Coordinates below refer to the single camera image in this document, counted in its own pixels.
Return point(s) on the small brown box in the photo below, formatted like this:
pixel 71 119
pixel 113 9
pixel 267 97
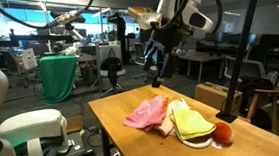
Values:
pixel 74 123

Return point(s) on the yellow-green cloth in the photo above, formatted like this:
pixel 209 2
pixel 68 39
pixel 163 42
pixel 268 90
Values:
pixel 191 124

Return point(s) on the green draped cloth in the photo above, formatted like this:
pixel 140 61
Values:
pixel 57 78

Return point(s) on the black metal table leg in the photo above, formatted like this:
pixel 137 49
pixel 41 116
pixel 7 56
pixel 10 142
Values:
pixel 105 145

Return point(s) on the grey office chair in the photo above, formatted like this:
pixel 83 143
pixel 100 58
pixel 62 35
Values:
pixel 139 53

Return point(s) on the yellowish wrist camera box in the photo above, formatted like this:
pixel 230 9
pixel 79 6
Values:
pixel 144 16

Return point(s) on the cardboard box with black tape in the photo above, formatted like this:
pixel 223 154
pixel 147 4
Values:
pixel 211 95

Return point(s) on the white-backed office chair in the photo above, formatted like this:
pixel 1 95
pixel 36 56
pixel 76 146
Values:
pixel 247 68

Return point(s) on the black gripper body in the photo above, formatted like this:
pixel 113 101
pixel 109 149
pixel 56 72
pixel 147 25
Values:
pixel 164 36

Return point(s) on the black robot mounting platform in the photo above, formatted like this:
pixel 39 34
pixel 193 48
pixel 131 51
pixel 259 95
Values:
pixel 80 152

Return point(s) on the black office chair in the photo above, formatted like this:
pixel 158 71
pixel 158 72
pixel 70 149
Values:
pixel 112 66

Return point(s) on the black tall stand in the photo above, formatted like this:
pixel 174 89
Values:
pixel 122 36

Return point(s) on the black bag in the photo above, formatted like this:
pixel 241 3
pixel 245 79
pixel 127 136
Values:
pixel 256 84

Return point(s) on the pink t-shirt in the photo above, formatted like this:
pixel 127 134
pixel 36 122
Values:
pixel 146 113

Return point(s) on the wooden stool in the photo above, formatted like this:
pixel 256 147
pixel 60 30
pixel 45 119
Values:
pixel 269 92

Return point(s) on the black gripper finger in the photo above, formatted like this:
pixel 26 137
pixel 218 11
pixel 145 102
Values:
pixel 151 57
pixel 159 81

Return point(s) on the black pole with base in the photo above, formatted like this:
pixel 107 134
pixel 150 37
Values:
pixel 239 62

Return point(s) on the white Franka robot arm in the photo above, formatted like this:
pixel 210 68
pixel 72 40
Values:
pixel 167 3

